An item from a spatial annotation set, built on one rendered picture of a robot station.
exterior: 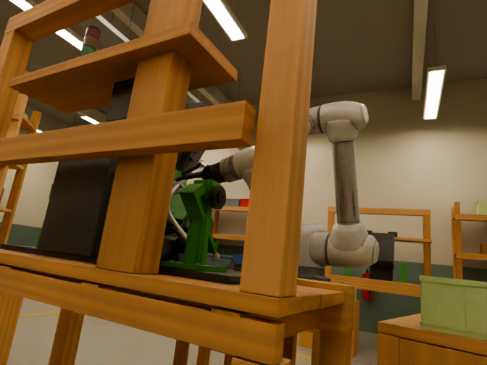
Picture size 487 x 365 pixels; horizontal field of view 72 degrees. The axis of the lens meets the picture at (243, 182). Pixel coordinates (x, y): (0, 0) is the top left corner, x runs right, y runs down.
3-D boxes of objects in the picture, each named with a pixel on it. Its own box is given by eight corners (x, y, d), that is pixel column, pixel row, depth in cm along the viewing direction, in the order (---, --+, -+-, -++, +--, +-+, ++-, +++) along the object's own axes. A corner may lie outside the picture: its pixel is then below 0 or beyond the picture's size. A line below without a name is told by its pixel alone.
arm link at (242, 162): (227, 157, 112) (242, 192, 115) (269, 143, 105) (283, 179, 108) (238, 148, 121) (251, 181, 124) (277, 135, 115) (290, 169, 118)
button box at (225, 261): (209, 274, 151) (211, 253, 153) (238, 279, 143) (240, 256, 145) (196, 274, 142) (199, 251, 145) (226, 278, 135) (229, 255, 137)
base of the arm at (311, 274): (288, 276, 177) (290, 265, 178) (330, 282, 166) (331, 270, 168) (275, 275, 161) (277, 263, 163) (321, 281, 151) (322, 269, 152)
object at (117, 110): (132, 135, 125) (140, 98, 128) (167, 130, 116) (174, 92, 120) (105, 121, 114) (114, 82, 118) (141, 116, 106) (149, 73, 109)
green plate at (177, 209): (173, 226, 138) (171, 179, 146) (189, 221, 135) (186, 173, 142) (154, 221, 129) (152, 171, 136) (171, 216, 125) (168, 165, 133)
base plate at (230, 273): (88, 256, 172) (89, 251, 172) (289, 284, 118) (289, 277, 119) (-1, 248, 137) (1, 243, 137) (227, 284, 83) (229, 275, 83)
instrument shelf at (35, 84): (67, 114, 152) (68, 106, 153) (237, 82, 108) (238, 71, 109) (8, 87, 131) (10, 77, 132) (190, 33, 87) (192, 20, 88)
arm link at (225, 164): (235, 150, 120) (222, 155, 122) (228, 161, 112) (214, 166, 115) (246, 171, 123) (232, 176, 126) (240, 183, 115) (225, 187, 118)
